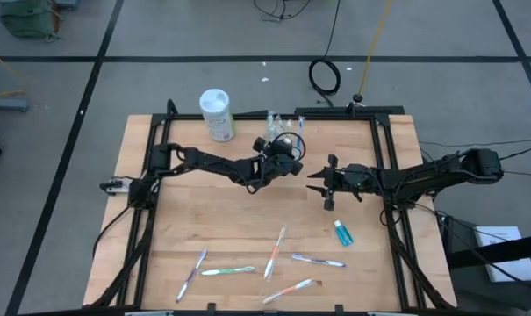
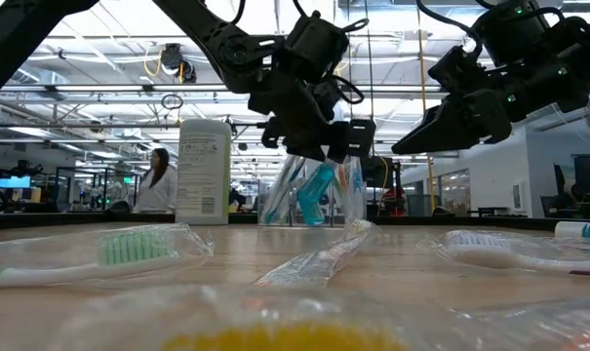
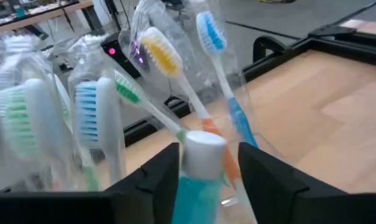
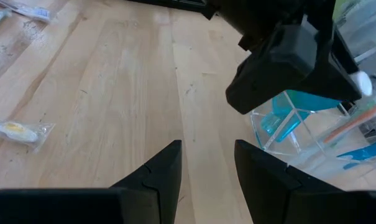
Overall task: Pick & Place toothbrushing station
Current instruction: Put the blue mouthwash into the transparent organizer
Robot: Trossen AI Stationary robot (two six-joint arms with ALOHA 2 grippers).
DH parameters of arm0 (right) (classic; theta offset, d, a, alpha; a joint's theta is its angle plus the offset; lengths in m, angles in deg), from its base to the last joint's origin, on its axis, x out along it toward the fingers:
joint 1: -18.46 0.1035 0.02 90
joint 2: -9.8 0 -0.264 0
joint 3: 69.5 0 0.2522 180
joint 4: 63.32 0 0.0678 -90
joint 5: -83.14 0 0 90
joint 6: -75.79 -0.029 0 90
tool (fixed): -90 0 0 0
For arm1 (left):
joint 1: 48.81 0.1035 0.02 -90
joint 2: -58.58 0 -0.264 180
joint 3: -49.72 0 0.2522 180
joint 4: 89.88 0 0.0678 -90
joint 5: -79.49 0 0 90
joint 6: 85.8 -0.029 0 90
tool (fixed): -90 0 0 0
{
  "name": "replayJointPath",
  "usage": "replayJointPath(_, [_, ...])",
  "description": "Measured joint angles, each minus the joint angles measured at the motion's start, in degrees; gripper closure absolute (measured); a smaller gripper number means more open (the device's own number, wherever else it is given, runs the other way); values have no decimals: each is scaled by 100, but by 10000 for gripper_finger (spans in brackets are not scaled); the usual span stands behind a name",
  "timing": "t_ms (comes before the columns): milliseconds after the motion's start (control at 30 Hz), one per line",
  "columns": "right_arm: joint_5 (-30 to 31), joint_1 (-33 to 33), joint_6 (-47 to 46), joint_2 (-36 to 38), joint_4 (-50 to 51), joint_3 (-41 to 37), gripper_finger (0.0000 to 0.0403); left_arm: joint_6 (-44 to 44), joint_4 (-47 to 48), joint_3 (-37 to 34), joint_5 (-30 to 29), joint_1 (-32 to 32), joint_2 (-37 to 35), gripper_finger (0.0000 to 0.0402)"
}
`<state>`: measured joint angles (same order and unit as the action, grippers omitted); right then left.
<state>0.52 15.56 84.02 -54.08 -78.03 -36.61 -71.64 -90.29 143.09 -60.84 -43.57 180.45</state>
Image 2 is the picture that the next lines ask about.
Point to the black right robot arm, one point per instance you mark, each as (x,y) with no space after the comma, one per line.
(567,49)

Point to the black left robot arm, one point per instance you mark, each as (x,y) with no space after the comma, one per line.
(216,34)

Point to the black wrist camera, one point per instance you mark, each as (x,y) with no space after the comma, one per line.
(453,68)
(314,46)

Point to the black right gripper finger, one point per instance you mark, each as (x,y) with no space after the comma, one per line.
(441,136)
(448,107)

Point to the white wipes canister green label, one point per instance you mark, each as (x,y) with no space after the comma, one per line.
(202,170)

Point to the pale toothbrush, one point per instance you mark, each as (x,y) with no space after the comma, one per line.
(319,263)

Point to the lit blue computer monitor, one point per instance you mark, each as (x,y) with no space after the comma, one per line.
(13,182)

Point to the black red machine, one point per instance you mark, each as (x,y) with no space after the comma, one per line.
(392,200)

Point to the green toothbrush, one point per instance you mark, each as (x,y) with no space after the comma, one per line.
(133,246)

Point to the person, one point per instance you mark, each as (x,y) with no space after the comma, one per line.
(158,190)

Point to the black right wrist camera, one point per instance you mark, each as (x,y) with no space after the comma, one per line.
(453,68)

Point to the yellow orange toothbrush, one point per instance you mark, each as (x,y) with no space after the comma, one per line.
(285,339)

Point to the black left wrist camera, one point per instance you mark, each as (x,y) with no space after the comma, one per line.
(314,46)

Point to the blue white toothbrush in wrapper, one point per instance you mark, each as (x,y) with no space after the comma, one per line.
(277,195)

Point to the white red toothbrush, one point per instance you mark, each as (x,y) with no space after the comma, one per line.
(489,256)

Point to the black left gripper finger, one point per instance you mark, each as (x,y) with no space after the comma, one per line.
(337,144)
(306,144)

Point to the clear acrylic organizer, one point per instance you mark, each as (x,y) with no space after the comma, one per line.
(333,217)

